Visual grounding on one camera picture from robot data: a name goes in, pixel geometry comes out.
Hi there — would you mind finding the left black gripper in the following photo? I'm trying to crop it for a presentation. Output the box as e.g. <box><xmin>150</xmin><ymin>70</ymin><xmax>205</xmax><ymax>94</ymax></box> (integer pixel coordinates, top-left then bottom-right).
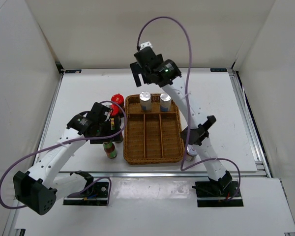
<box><xmin>90</xmin><ymin>118</ymin><xmax>120</xmax><ymax>144</ymax></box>

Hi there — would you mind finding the silver cap white shaker front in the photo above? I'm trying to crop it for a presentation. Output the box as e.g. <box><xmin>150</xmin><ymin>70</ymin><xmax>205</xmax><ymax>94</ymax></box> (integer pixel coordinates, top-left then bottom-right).
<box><xmin>139</xmin><ymin>91</ymin><xmax>151</xmax><ymax>112</ymax></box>

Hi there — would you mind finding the silver cap white shaker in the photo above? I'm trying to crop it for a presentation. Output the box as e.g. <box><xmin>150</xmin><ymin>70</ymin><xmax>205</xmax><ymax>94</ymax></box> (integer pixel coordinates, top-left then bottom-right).
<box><xmin>160</xmin><ymin>93</ymin><xmax>172</xmax><ymax>112</ymax></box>
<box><xmin>139</xmin><ymin>91</ymin><xmax>151</xmax><ymax>112</ymax></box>

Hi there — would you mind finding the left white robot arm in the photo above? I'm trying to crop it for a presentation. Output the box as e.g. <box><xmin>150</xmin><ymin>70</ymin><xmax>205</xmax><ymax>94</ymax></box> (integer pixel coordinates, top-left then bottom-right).
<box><xmin>13</xmin><ymin>102</ymin><xmax>121</xmax><ymax>215</ymax></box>

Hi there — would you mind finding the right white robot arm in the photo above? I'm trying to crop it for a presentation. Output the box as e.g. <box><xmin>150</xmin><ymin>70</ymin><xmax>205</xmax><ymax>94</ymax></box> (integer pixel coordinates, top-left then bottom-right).
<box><xmin>130</xmin><ymin>46</ymin><xmax>232</xmax><ymax>197</ymax></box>

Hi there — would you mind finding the yellow cap sauce bottle rear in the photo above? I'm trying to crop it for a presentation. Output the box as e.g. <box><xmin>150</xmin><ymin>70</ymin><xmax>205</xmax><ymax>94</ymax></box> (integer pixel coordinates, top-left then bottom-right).
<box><xmin>111</xmin><ymin>116</ymin><xmax>123</xmax><ymax>143</ymax></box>

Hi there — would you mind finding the yellow cap sauce bottle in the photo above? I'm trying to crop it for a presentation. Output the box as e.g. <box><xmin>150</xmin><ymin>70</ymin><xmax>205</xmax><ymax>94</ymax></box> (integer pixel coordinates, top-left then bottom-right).
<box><xmin>103</xmin><ymin>142</ymin><xmax>118</xmax><ymax>159</ymax></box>
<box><xmin>111</xmin><ymin>116</ymin><xmax>123</xmax><ymax>143</ymax></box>

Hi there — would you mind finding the yellow cap sauce bottle front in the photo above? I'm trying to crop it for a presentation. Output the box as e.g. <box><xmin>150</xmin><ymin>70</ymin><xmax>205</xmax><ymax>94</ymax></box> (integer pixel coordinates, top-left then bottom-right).
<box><xmin>103</xmin><ymin>142</ymin><xmax>118</xmax><ymax>159</ymax></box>

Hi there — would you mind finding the red cap sauce jar front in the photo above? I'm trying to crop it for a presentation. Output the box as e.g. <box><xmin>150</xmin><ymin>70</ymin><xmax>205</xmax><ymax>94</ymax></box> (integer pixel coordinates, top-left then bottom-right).
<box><xmin>110</xmin><ymin>105</ymin><xmax>119</xmax><ymax>118</ymax></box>

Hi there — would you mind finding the red cap sauce jar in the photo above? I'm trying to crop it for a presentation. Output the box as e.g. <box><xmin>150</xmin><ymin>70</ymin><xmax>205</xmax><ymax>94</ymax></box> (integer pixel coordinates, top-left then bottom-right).
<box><xmin>110</xmin><ymin>105</ymin><xmax>119</xmax><ymax>118</ymax></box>
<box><xmin>111</xmin><ymin>93</ymin><xmax>124</xmax><ymax>109</ymax></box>

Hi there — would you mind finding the red cap sauce jar rear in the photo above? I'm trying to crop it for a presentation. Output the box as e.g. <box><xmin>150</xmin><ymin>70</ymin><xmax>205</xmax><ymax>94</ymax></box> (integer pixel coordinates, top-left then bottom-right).
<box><xmin>111</xmin><ymin>93</ymin><xmax>124</xmax><ymax>109</ymax></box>

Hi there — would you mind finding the woven wicker divided tray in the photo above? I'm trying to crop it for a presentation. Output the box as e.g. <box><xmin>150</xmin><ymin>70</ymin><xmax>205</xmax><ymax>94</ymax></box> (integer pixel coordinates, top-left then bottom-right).
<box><xmin>123</xmin><ymin>93</ymin><xmax>184</xmax><ymax>165</ymax></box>

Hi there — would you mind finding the pink spice jar white lid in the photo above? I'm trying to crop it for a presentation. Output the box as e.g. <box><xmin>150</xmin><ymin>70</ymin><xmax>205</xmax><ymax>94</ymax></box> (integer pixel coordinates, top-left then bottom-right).
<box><xmin>185</xmin><ymin>145</ymin><xmax>198</xmax><ymax>162</ymax></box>

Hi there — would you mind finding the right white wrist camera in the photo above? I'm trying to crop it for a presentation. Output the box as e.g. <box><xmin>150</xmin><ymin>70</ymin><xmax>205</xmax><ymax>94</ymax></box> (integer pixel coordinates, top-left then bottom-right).
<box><xmin>140</xmin><ymin>41</ymin><xmax>153</xmax><ymax>50</ymax></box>

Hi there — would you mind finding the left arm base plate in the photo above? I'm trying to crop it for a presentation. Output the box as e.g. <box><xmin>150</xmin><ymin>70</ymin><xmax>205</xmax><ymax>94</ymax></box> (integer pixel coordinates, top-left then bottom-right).
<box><xmin>62</xmin><ymin>177</ymin><xmax>112</xmax><ymax>207</ymax></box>

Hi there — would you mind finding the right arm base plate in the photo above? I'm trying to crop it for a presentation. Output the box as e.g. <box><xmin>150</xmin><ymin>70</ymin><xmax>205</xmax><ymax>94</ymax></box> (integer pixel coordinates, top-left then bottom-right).
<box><xmin>192</xmin><ymin>181</ymin><xmax>244</xmax><ymax>207</ymax></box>

